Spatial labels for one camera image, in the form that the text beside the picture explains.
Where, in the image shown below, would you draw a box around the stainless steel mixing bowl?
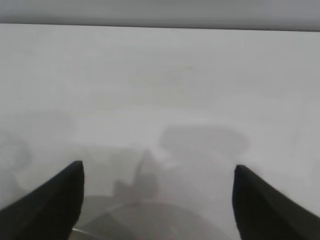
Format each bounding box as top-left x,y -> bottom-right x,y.
71,194 -> 228,240

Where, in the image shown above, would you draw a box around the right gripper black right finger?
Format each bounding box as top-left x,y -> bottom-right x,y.
232,164 -> 320,240

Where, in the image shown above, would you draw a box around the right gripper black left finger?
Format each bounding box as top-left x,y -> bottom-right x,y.
0,160 -> 85,240

